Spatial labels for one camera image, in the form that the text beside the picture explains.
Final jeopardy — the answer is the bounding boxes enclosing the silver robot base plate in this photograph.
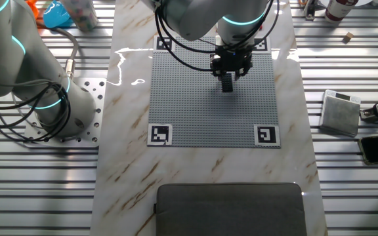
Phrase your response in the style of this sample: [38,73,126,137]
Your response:
[23,77,107,148]

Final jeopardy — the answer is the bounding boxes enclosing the grey fabric pad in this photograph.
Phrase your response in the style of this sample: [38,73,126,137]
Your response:
[154,182,308,236]

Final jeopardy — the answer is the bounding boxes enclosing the black cable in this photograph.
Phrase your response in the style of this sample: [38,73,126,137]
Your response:
[158,0,281,55]
[0,80,72,144]
[154,6,215,72]

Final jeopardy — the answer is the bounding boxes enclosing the grey robot power cable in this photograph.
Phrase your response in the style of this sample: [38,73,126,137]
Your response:
[36,21,80,81]

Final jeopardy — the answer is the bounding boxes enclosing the silver digital scale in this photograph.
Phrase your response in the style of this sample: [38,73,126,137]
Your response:
[318,89,362,138]

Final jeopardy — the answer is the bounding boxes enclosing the grey Lego baseplate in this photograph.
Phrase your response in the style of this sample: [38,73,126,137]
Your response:
[148,35,282,149]

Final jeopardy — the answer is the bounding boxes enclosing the black white marker tag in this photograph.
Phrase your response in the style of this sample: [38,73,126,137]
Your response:
[147,123,173,147]
[253,124,281,147]
[251,36,272,55]
[153,35,176,53]

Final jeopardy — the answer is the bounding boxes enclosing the black Lego plate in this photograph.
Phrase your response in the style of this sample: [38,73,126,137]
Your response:
[220,72,234,93]

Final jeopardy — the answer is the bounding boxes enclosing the clear plastic jar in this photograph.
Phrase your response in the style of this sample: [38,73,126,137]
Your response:
[60,0,100,33]

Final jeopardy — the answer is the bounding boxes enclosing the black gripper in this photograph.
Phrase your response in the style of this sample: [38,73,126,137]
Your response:
[209,45,253,81]

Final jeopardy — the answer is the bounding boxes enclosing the red white bottle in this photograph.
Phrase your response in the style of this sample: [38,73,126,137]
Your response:
[325,0,360,23]

